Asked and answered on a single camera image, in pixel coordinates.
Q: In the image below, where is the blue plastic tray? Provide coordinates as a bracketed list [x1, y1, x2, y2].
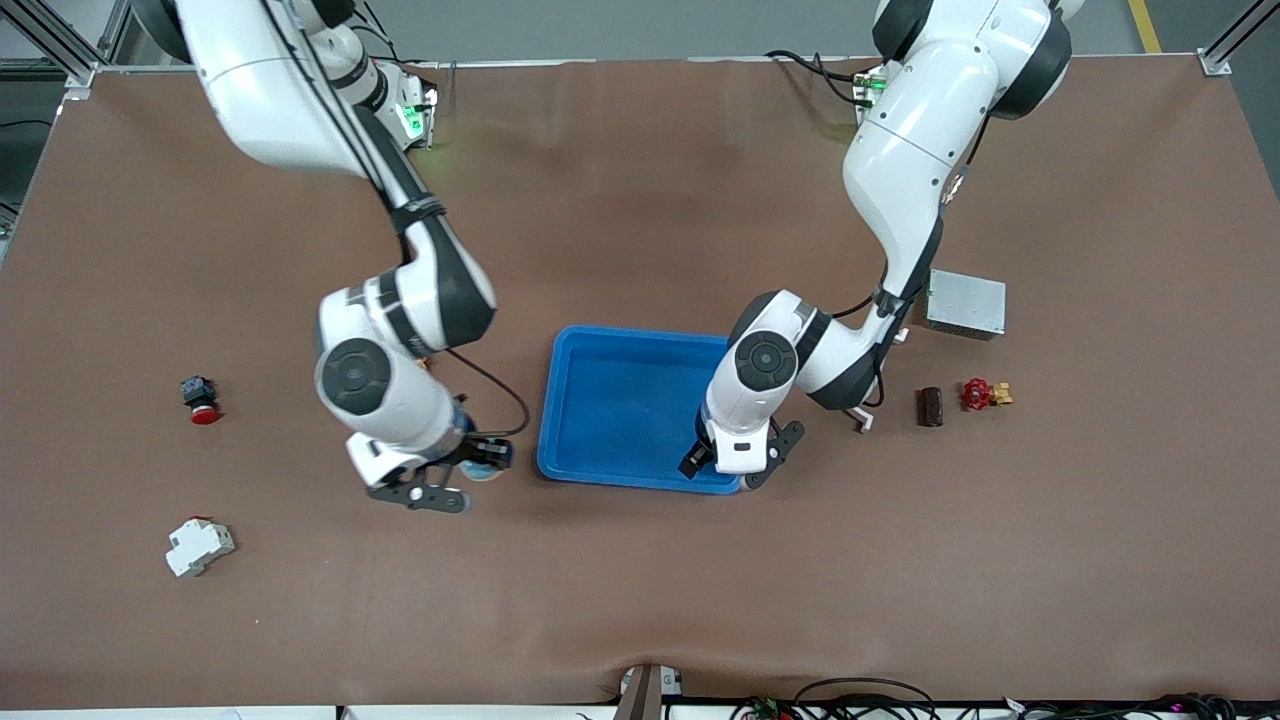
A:
[537, 325, 746, 495]

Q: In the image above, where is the white curved plastic clamp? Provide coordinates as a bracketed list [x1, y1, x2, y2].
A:
[850, 328, 911, 434]

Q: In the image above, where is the red mushroom button blue base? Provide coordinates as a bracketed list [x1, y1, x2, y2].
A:
[180, 375, 221, 426]

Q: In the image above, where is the white circuit breaker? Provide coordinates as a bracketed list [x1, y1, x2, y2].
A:
[165, 516, 237, 579]

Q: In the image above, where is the grey metal power supply box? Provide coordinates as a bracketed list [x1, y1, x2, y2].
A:
[923, 269, 1007, 342]

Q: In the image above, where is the brown camera stand post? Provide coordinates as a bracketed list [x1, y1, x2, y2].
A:
[612, 663, 663, 720]

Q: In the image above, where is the red-handled brass valve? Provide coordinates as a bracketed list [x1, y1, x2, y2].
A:
[961, 377, 1014, 412]

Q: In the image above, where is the black looped cable bundle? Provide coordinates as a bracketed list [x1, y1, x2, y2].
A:
[735, 677, 938, 720]

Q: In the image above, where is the black arm base cable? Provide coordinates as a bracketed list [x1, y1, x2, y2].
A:
[765, 48, 881, 106]

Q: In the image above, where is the aluminium frame post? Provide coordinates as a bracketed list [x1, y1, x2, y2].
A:
[1197, 0, 1280, 78]
[0, 0, 131, 96]

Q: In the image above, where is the black floor cable bundle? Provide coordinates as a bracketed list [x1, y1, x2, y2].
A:
[1000, 692, 1241, 720]

